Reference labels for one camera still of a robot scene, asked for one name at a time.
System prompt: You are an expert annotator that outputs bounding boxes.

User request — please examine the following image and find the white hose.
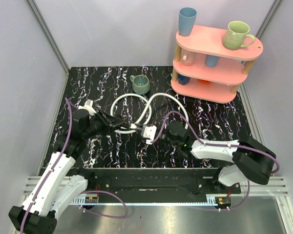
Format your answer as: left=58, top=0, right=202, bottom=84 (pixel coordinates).
left=110, top=92, right=189, bottom=134

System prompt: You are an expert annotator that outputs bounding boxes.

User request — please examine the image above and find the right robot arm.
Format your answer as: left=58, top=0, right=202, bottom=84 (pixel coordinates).
left=159, top=122, right=277, bottom=193

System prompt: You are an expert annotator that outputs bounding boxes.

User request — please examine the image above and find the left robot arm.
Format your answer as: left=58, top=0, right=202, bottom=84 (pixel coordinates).
left=8, top=105, right=127, bottom=234

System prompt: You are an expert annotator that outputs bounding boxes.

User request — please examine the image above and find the marble pattern mat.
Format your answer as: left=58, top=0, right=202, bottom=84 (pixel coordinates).
left=63, top=66, right=252, bottom=168

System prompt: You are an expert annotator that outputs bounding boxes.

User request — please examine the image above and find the teal ceramic mug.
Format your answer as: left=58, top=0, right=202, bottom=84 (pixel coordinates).
left=130, top=75, right=150, bottom=95

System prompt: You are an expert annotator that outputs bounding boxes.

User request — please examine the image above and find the dark blue cup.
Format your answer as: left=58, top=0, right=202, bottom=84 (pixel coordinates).
left=177, top=74, right=190, bottom=85

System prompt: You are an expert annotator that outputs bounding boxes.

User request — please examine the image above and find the orange bowl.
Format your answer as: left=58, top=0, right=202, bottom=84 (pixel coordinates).
left=198, top=79, right=211, bottom=84

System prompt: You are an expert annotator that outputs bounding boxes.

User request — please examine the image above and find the pink three-tier shelf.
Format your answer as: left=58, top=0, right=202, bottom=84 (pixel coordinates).
left=171, top=25, right=263, bottom=103

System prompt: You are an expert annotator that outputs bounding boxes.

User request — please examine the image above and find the clear pink cup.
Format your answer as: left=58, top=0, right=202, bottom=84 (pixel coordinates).
left=181, top=48, right=196, bottom=66

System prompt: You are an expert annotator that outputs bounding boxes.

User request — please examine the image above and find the light blue cup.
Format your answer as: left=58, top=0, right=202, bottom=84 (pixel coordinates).
left=205, top=55, right=220, bottom=67

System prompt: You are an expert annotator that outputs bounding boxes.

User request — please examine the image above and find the green mug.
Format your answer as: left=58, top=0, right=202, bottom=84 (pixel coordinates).
left=222, top=21, right=256, bottom=50

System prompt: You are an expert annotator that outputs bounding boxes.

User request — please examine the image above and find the blue tall cup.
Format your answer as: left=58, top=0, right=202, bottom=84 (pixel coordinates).
left=178, top=7, right=197, bottom=37

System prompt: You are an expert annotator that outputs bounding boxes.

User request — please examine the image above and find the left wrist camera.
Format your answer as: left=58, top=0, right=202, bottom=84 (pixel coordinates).
left=78, top=99, right=97, bottom=116

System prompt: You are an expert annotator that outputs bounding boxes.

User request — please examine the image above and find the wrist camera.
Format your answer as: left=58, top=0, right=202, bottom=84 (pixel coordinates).
left=141, top=125, right=158, bottom=145
left=78, top=99, right=97, bottom=116

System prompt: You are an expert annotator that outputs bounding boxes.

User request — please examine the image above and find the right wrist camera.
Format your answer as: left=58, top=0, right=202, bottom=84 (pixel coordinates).
left=141, top=125, right=158, bottom=145

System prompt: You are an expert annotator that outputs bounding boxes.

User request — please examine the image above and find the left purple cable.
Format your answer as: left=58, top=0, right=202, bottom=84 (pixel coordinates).
left=19, top=97, right=130, bottom=234

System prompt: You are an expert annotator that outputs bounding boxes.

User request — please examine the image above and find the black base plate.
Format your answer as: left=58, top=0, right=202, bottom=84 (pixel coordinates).
left=84, top=168, right=241, bottom=206

